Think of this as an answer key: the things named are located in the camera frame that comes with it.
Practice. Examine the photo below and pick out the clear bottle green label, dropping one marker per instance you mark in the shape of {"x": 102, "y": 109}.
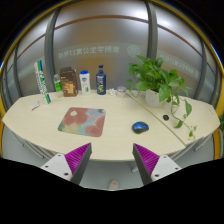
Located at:
{"x": 58, "y": 86}

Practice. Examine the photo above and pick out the white bottle blue cap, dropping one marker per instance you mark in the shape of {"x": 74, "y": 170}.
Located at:
{"x": 85, "y": 84}

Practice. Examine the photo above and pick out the white green shuttlecock tube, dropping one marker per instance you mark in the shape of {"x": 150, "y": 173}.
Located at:
{"x": 42, "y": 83}

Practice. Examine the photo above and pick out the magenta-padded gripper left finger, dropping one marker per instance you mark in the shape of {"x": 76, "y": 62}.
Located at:
{"x": 77, "y": 157}

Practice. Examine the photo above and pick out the floral pastel mouse pad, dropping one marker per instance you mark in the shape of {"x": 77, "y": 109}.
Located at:
{"x": 82, "y": 121}

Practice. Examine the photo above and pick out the dark blue pump bottle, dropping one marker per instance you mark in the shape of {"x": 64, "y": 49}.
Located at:
{"x": 101, "y": 82}

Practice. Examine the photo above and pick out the small black square object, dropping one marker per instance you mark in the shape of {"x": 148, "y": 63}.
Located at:
{"x": 165, "y": 117}

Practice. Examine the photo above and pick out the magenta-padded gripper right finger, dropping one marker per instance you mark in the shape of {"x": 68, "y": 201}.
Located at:
{"x": 146, "y": 158}

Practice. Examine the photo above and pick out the brown carton box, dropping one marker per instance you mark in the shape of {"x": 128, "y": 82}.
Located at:
{"x": 69, "y": 83}

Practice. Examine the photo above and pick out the green plant white pot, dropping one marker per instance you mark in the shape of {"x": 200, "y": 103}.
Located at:
{"x": 154, "y": 80}

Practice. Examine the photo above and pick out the blue computer mouse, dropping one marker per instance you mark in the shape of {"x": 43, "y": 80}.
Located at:
{"x": 140, "y": 127}

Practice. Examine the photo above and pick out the crumpled white tissue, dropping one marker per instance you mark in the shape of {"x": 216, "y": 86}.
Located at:
{"x": 111, "y": 92}

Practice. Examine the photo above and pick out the small white packet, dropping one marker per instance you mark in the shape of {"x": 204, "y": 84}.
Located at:
{"x": 35, "y": 105}

